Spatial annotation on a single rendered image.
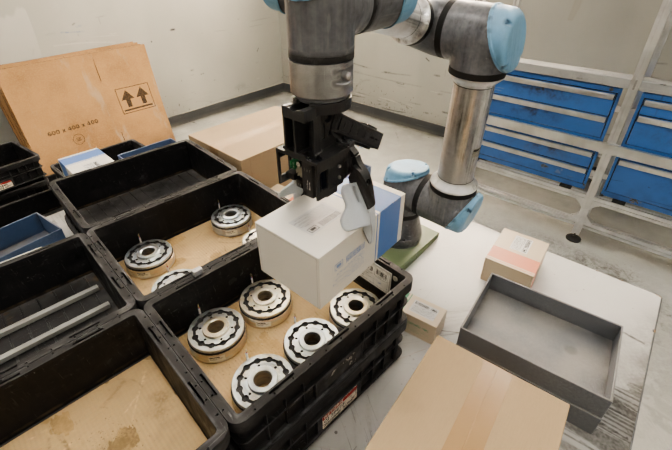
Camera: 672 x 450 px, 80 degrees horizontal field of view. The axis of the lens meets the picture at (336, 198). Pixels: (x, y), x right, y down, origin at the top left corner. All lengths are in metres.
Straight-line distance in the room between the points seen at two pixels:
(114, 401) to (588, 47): 3.12
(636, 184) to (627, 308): 1.35
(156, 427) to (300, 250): 0.38
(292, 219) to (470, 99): 0.49
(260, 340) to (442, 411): 0.34
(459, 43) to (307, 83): 0.46
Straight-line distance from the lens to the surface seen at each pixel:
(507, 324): 0.99
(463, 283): 1.13
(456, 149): 0.95
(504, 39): 0.83
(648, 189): 2.54
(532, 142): 2.55
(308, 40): 0.44
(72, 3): 3.70
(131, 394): 0.81
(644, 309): 1.27
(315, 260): 0.50
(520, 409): 0.74
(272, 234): 0.55
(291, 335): 0.77
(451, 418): 0.70
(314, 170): 0.48
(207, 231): 1.09
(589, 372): 0.98
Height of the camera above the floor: 1.46
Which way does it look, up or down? 32 degrees down
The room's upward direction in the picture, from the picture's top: straight up
